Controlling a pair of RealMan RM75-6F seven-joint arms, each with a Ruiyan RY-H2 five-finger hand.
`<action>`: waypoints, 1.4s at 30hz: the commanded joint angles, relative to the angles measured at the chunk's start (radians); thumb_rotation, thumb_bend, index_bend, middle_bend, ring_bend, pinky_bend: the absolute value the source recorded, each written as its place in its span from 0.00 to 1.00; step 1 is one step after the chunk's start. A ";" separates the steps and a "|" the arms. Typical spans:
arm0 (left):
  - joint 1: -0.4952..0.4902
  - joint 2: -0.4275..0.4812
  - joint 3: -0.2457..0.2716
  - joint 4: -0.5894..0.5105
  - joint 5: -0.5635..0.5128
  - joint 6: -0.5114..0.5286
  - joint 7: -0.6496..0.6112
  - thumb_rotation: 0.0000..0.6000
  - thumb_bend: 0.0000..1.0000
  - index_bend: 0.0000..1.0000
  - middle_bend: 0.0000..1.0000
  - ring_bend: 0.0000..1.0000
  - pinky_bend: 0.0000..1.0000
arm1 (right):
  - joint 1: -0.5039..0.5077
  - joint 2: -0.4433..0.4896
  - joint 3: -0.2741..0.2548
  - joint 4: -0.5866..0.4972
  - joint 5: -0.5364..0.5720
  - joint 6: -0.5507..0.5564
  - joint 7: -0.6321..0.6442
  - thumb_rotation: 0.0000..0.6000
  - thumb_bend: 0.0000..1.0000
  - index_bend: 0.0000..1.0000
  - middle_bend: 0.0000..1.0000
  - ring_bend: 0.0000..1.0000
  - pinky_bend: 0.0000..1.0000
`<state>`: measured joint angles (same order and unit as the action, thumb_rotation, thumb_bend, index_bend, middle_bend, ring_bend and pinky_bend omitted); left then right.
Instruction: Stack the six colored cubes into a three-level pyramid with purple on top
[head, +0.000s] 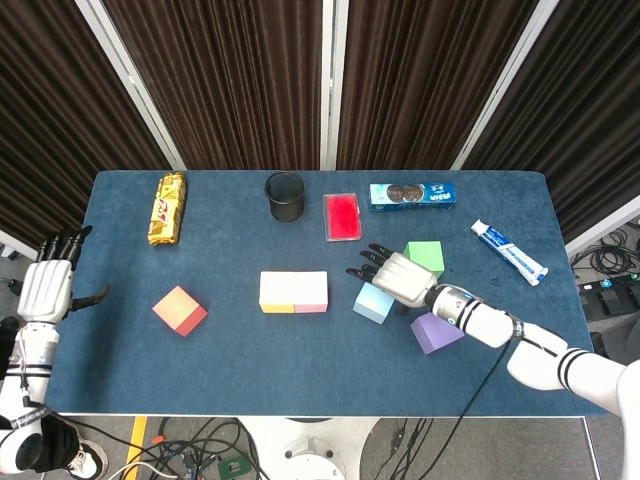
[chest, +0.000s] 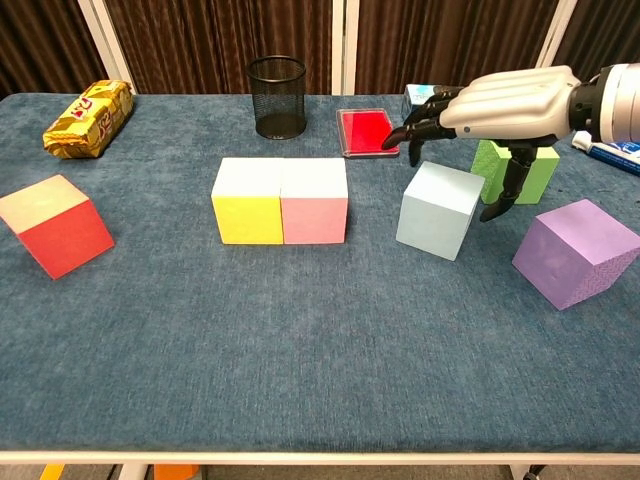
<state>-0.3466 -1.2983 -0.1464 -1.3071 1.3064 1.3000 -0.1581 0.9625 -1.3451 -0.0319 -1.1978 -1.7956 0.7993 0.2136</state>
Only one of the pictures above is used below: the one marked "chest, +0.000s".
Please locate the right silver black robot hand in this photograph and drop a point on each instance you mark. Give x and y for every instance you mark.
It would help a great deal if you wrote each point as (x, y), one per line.
(510, 105)

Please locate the green foam cube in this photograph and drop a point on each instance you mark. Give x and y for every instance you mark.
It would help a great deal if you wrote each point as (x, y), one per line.
(542, 180)

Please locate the light blue foam cube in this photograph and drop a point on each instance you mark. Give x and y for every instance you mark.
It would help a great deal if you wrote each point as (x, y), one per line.
(432, 220)

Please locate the yellow foam cube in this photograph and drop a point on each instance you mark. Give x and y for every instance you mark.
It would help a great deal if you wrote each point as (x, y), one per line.
(247, 220)

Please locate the red foam cube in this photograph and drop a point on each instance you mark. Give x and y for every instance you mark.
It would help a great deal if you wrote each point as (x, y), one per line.
(60, 240)

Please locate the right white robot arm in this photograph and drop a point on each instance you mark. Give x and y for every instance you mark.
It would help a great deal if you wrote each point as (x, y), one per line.
(620, 105)

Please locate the purple foam cube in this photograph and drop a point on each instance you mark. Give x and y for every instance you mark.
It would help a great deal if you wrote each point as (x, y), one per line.
(560, 255)

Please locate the pink foam cube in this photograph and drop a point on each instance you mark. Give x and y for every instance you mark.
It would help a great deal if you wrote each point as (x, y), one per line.
(315, 220)

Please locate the blue cookie box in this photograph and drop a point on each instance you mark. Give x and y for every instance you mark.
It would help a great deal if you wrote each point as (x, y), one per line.
(415, 95)

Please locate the brown curtain panel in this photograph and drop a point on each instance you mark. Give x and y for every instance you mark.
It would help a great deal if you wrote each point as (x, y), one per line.
(425, 40)
(605, 30)
(40, 45)
(225, 30)

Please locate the white blue toothpaste tube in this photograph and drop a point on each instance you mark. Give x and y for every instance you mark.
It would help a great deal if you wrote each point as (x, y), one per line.
(615, 155)

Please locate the red ink pad case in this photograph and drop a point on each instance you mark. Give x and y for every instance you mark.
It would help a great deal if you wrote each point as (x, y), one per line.
(362, 132)

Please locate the black mesh pen holder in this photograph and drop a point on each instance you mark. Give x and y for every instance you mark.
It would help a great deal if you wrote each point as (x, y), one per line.
(277, 100)

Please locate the gold biscuit packet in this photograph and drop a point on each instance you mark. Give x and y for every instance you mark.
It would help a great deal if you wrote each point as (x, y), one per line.
(90, 120)

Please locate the orange plastic object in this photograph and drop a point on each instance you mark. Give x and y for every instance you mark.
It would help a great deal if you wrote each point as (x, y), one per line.
(175, 472)

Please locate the white partition post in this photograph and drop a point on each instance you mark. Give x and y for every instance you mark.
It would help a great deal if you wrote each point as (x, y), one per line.
(107, 45)
(557, 30)
(350, 45)

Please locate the white table frame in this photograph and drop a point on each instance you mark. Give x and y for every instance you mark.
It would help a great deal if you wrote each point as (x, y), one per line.
(320, 458)

